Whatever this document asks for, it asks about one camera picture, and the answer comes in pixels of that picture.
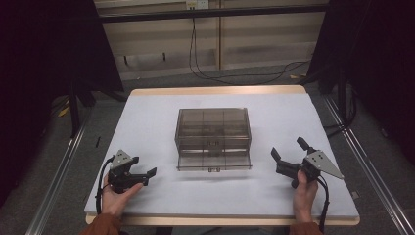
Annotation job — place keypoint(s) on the white table sheet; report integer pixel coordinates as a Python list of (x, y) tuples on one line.
[(156, 130)]

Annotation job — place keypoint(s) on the person's left hand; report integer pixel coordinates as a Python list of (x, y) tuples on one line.
[(115, 202)]

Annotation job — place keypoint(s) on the person's right hand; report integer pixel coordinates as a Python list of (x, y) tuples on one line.
[(304, 199)]

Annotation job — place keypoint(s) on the smoky clear plastic drawer box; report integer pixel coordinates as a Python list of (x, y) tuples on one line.
[(212, 125)]

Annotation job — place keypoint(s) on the black horizontal bar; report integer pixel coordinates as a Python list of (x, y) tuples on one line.
[(208, 13)]

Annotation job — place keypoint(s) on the black curtain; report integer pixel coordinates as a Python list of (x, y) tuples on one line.
[(378, 58), (42, 65)]

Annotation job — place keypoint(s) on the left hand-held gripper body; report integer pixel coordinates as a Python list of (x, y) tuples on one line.
[(120, 173)]

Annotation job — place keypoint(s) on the metal floor rail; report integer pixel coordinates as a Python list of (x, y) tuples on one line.
[(368, 160), (55, 182)]

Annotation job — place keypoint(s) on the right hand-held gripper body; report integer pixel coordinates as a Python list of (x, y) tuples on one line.
[(313, 166)]

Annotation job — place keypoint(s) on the white wall socket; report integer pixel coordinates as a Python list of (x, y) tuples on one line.
[(197, 4)]

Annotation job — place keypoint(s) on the black metal stand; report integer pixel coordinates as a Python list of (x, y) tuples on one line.
[(342, 98), (74, 111)]

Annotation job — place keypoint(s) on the small black floor stick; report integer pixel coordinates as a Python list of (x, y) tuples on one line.
[(98, 142)]

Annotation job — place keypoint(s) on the wooden table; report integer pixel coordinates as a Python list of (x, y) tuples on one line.
[(215, 89)]

